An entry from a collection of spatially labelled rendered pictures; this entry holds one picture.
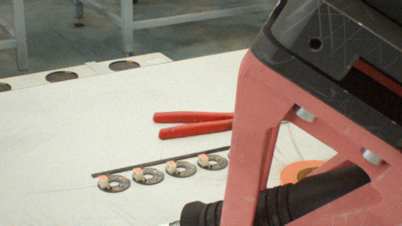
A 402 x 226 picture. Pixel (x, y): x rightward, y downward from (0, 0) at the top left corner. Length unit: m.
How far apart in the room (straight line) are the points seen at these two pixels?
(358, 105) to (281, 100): 0.02
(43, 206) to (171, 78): 0.27
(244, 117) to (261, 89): 0.01
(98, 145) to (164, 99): 0.11
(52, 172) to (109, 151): 0.06
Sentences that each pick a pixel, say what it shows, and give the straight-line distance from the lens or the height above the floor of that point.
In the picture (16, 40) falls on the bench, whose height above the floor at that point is 0.17.
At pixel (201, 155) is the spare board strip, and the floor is 0.76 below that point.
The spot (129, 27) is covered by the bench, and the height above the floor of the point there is 0.16.
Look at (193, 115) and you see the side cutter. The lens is 0.60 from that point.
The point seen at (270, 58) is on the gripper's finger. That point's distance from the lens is 0.16.
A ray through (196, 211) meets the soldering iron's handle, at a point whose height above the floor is 0.89.
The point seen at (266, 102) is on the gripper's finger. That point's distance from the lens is 0.17.
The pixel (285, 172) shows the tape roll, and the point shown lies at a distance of 0.51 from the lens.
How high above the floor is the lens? 1.01
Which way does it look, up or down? 24 degrees down
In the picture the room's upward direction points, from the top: 1 degrees clockwise
